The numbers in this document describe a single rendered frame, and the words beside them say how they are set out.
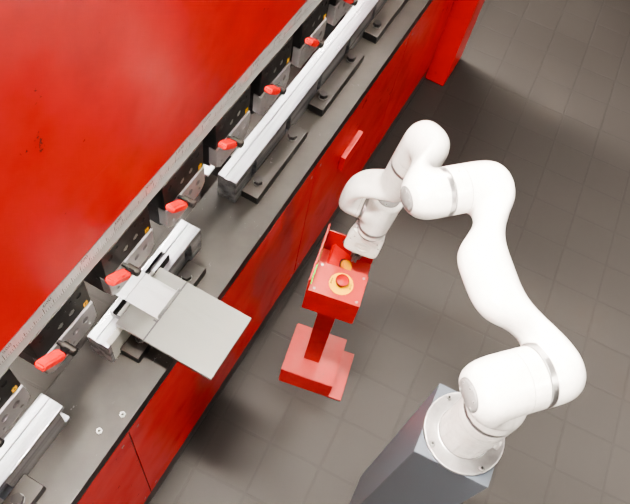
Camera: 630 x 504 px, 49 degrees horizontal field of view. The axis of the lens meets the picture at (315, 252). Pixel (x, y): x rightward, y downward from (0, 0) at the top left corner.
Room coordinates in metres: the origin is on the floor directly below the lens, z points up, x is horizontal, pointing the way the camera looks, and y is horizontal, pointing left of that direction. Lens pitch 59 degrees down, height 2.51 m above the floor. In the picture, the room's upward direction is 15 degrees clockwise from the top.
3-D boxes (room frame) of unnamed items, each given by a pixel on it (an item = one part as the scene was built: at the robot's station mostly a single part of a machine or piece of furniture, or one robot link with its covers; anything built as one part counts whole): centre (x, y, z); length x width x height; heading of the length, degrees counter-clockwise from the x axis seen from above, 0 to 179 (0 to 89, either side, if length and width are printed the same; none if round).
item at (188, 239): (0.73, 0.39, 0.92); 0.39 x 0.06 x 0.10; 164
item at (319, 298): (1.01, -0.09, 0.75); 0.20 x 0.16 x 0.18; 175
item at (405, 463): (0.54, -0.44, 0.50); 0.18 x 0.18 x 1.00; 78
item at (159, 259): (0.71, 0.39, 0.99); 0.20 x 0.03 x 0.03; 164
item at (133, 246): (0.65, 0.41, 1.26); 0.15 x 0.09 x 0.17; 164
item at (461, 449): (0.54, -0.44, 1.09); 0.19 x 0.19 x 0.18
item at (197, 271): (0.70, 0.33, 0.89); 0.30 x 0.05 x 0.03; 164
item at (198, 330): (0.64, 0.26, 1.00); 0.26 x 0.18 x 0.01; 74
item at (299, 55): (1.42, 0.19, 1.26); 0.15 x 0.09 x 0.17; 164
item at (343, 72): (1.63, 0.07, 0.89); 0.30 x 0.05 x 0.03; 164
